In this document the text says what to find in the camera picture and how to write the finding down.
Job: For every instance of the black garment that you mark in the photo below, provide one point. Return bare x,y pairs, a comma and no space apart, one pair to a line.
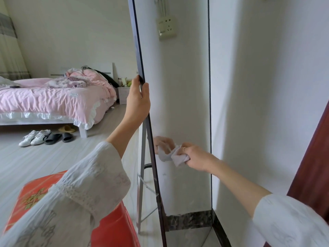
110,79

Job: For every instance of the grey cream striped curtain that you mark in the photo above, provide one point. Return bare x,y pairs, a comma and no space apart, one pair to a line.
11,53

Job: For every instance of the dark marble skirting board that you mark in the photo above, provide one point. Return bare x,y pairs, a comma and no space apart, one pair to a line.
221,231

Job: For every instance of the purple white fuzzy garment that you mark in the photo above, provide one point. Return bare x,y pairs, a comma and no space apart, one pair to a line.
64,83

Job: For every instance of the black slipper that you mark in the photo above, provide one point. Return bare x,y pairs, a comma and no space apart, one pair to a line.
67,138
52,139

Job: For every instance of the pink padded jacket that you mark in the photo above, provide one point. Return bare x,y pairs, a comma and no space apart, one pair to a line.
90,77

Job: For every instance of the person's right forearm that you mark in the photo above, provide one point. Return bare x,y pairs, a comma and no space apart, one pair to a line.
244,187

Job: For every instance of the white wiping cloth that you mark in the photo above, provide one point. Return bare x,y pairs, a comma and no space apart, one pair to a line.
180,158

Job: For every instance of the white crumpled garment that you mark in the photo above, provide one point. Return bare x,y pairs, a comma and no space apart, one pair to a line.
7,82

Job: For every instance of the person's left hand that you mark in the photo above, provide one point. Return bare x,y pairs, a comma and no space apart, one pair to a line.
137,105

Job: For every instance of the yellow slippers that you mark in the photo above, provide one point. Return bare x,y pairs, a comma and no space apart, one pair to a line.
66,129

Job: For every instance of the black-framed mirror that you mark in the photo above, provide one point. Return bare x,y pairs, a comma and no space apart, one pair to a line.
180,100

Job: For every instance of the white nightstand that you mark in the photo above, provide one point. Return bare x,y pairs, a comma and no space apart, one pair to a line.
122,96

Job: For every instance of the person's right hand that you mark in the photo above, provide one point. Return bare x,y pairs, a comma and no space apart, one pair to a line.
203,159

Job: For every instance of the person's left forearm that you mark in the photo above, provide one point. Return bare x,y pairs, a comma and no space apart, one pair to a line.
84,182

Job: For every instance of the red floral plastic stool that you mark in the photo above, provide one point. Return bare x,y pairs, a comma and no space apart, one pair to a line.
33,187

